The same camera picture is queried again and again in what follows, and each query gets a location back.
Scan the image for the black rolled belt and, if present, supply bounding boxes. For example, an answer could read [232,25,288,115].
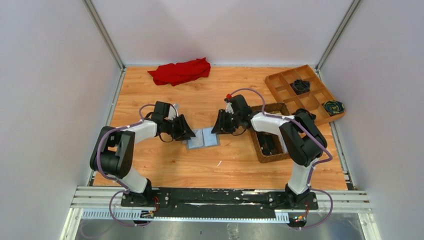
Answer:
[290,79,311,95]

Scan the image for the wooden compartment tray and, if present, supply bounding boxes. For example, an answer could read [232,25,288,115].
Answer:
[264,65,346,125]

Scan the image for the dark brown rolled belt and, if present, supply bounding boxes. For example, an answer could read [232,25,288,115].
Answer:
[296,108,317,121]

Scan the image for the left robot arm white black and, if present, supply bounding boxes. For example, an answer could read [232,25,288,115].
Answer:
[89,101,195,205]

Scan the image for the aluminium frame rail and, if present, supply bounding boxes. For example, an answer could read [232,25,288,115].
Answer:
[71,186,372,224]

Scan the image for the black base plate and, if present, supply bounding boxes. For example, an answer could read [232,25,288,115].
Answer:
[120,187,319,220]

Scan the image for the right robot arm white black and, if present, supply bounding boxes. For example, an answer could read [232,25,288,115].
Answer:
[211,94,327,208]

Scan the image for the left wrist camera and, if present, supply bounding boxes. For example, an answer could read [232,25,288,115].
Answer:
[167,103,179,120]

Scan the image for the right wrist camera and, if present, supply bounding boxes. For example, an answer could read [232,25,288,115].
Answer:
[224,93,234,115]

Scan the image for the white cards in basket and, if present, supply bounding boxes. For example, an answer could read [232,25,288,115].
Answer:
[278,136,288,154]

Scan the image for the black cards in basket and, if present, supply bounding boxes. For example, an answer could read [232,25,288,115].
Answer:
[257,133,277,156]

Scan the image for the woven wicker basket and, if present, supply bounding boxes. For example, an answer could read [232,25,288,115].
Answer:
[249,102,290,164]

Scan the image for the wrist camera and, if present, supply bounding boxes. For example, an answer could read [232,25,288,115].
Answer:
[167,103,179,120]
[224,93,234,115]

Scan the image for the blue yellow rolled tie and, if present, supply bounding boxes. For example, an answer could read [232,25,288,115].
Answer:
[322,100,345,117]

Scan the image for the red cloth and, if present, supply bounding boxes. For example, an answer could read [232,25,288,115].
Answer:
[148,57,211,87]

